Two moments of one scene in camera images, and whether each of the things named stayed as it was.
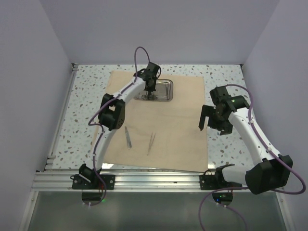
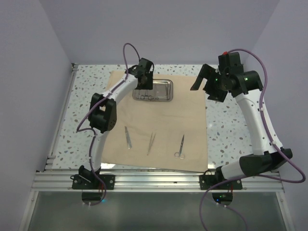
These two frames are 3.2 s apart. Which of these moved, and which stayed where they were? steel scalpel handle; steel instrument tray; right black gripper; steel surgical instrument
Moved: right black gripper
Stayed: steel surgical instrument; steel instrument tray; steel scalpel handle
